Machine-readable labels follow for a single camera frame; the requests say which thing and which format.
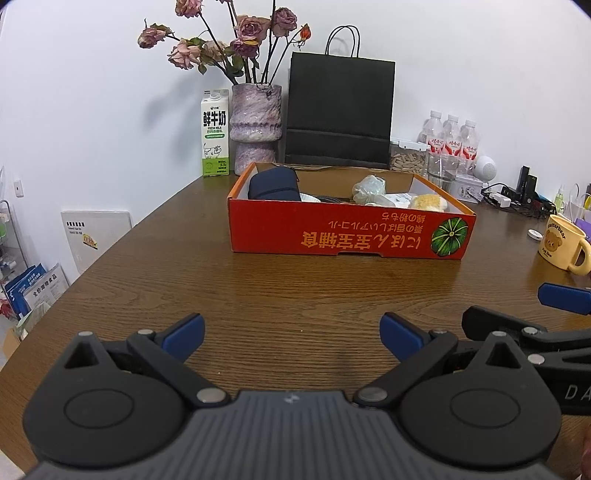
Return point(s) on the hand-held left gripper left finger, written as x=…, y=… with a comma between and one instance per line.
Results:
x=184, y=334

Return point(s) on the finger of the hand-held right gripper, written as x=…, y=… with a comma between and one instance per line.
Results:
x=554, y=341
x=563, y=297

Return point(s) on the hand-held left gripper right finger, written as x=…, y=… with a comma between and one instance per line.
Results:
x=399, y=334

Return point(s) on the red cardboard box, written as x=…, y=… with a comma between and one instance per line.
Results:
x=346, y=240

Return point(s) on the iridescent crinkled ball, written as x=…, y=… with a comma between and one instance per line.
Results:
x=369, y=188

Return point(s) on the navy blue pouch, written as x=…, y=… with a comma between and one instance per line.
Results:
x=274, y=184

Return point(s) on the brown wooden desktop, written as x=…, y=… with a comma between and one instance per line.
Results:
x=286, y=295

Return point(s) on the yellow bear print mug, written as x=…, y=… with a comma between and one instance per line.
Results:
x=561, y=244

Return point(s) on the small white disc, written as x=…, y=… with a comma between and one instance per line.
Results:
x=533, y=234

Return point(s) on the pale purple box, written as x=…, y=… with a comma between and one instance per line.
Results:
x=582, y=227

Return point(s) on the small green bottle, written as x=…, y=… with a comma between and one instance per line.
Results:
x=560, y=201

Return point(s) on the white power strip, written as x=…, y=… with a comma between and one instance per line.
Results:
x=498, y=198

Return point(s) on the white flat board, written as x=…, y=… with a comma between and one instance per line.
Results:
x=99, y=240

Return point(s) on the yellow plush toy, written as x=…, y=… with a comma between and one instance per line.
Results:
x=429, y=203

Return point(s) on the white printed packet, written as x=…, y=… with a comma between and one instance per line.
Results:
x=48, y=288

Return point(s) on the pale printed tin box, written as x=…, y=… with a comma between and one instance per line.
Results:
x=466, y=189

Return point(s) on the white round device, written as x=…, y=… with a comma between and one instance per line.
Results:
x=485, y=168

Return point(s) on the clear drinking glass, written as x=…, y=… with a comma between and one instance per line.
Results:
x=442, y=170

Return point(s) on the blue printed packets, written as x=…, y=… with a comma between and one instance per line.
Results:
x=18, y=290

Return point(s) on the clear container of pellets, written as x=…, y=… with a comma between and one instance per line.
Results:
x=408, y=159

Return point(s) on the brown cardboard carton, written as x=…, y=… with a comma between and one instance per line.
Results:
x=9, y=346

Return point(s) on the white green milk carton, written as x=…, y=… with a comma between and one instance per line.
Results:
x=215, y=134

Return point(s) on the purple white ribbed vase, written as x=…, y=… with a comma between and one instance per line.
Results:
x=256, y=124

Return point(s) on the black paper bag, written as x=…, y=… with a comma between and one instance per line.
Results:
x=339, y=106

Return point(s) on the dried pink rose bouquet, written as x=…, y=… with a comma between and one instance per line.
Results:
x=251, y=27

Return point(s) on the white wall switch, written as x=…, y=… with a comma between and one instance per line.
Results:
x=19, y=188

